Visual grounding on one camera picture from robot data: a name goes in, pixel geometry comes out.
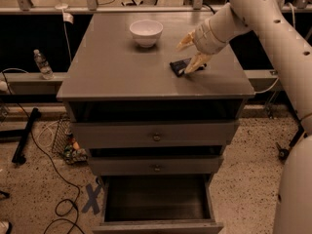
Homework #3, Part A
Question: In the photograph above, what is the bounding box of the dark blue rxbar wrapper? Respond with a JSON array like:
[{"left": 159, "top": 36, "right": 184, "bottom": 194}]
[{"left": 169, "top": 58, "right": 207, "bottom": 78}]

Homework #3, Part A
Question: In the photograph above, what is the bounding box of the white hanging cable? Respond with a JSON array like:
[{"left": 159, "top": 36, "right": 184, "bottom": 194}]
[{"left": 253, "top": 2, "right": 296, "bottom": 96}]

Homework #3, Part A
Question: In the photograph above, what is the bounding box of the wire basket with items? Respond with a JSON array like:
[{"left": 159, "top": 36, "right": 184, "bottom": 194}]
[{"left": 52, "top": 117, "right": 88, "bottom": 165}]

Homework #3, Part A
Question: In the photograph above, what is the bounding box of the black wheeled cart frame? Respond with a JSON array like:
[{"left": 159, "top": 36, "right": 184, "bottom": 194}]
[{"left": 276, "top": 130, "right": 306, "bottom": 162}]

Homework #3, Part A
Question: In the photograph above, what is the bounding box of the white gripper wrist block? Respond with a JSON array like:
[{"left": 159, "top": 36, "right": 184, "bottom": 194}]
[{"left": 176, "top": 19, "right": 226, "bottom": 74}]

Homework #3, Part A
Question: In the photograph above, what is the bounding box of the white desk lamp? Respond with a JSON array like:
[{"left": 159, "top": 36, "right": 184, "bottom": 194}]
[{"left": 55, "top": 0, "right": 74, "bottom": 24}]

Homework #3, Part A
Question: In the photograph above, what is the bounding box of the black metal stand bar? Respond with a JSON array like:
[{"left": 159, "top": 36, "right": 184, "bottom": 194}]
[{"left": 12, "top": 108, "right": 41, "bottom": 165}]

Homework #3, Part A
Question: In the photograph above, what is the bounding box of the white ceramic bowl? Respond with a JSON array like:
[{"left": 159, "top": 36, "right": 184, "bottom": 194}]
[{"left": 130, "top": 19, "right": 163, "bottom": 48}]

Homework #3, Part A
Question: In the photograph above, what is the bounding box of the clear plastic water bottle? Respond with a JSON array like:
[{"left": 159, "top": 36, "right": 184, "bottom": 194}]
[{"left": 33, "top": 49, "right": 54, "bottom": 80}]

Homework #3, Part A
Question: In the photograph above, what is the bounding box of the grey open bottom drawer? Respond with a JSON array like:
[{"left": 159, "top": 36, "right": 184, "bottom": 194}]
[{"left": 93, "top": 175, "right": 223, "bottom": 234}]

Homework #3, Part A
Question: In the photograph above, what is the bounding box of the grey wooden drawer cabinet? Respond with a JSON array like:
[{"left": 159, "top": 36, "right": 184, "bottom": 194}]
[{"left": 56, "top": 11, "right": 256, "bottom": 234}]

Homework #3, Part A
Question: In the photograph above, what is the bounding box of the black floor cable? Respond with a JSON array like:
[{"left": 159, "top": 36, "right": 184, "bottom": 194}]
[{"left": 0, "top": 71, "right": 86, "bottom": 234}]

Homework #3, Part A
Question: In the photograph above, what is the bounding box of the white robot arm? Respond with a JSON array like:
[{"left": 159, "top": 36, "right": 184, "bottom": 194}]
[{"left": 176, "top": 0, "right": 312, "bottom": 234}]

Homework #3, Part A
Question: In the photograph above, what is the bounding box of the grey top drawer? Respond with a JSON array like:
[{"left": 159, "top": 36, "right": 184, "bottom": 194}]
[{"left": 71, "top": 120, "right": 239, "bottom": 149}]

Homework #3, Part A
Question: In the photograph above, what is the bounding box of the grey metal rail beam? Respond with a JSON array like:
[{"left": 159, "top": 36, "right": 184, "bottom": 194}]
[{"left": 0, "top": 4, "right": 312, "bottom": 15}]

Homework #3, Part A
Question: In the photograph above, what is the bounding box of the grey middle drawer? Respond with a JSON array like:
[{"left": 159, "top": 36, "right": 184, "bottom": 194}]
[{"left": 88, "top": 156, "right": 223, "bottom": 176}]

